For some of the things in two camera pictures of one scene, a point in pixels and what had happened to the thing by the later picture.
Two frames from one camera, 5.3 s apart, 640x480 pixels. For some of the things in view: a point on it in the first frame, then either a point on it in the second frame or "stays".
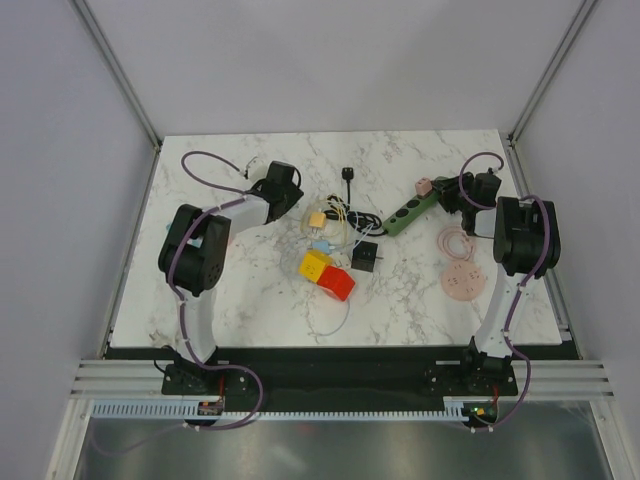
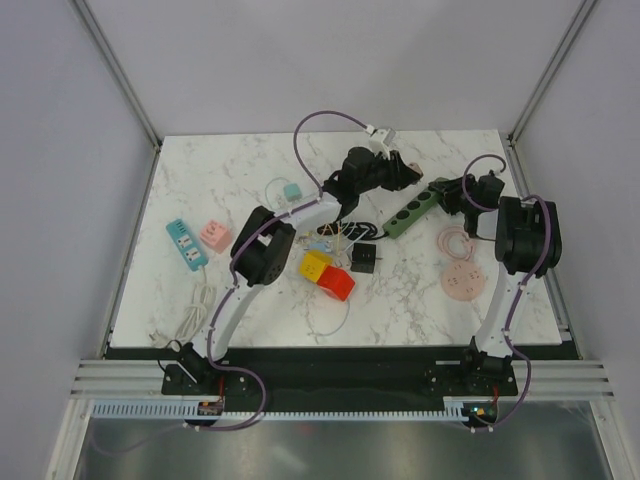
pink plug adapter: [424, 185] -> [415, 167]
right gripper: [448, 188] stays
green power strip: [410, 212] stays
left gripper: [294, 195] -> [399, 176]
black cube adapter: [364, 256] stays
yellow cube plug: [313, 264] stays
